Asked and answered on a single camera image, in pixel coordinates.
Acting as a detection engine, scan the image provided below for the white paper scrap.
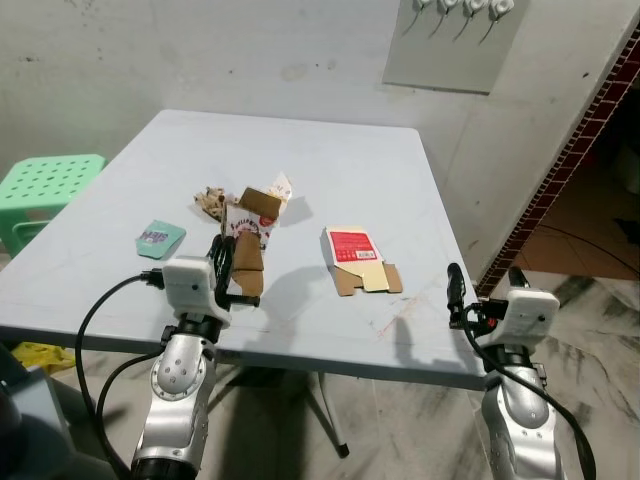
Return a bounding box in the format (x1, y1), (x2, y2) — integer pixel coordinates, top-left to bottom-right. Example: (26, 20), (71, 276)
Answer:
(267, 172), (297, 207)

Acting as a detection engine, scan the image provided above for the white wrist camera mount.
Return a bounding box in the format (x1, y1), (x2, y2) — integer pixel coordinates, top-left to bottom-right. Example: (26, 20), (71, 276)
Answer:
(496, 286), (560, 349)
(160, 255), (233, 328)

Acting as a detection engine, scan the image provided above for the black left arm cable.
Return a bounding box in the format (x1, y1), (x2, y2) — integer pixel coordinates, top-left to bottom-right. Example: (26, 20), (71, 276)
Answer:
(75, 272), (166, 480)

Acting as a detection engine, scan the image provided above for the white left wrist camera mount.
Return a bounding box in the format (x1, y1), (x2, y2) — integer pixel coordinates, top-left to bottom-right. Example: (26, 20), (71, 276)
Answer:
(160, 255), (233, 328)

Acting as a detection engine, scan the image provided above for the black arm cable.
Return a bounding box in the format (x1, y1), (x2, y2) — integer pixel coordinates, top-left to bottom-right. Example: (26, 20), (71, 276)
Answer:
(462, 320), (599, 480)
(75, 272), (166, 480)

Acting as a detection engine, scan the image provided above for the yellow plastic bag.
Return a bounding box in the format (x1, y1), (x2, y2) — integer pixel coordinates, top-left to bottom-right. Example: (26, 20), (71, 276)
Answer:
(8, 341), (78, 377)

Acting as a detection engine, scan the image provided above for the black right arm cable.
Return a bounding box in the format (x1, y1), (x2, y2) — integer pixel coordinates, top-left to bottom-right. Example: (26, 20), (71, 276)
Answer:
(462, 320), (599, 480)

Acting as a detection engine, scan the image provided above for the red white flattened carton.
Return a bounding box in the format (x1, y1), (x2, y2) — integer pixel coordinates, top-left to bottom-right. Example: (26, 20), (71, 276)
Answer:
(321, 226), (405, 299)

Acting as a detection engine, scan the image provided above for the teal snack wrapper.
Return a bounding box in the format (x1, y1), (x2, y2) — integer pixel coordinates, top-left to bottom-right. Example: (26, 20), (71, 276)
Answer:
(135, 218), (188, 260)

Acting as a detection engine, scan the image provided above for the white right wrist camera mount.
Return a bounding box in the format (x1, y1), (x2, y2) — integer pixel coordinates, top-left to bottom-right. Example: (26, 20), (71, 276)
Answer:
(496, 286), (560, 349)

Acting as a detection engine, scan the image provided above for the white wall hook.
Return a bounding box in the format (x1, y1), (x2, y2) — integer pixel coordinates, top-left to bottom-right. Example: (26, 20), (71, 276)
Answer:
(478, 0), (516, 46)
(452, 0), (487, 43)
(403, 0), (434, 38)
(428, 0), (460, 41)

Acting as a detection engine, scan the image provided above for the grey wall panel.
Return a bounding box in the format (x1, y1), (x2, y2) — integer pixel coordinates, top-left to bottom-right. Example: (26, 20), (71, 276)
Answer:
(382, 0), (529, 97)

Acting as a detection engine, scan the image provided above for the brown white carton red print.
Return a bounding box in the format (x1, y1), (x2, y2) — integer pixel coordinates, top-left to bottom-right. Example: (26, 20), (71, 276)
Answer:
(218, 186), (287, 299)

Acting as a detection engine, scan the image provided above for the green plastic stool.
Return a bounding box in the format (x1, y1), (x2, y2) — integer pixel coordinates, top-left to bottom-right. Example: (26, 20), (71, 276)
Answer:
(0, 153), (107, 257)

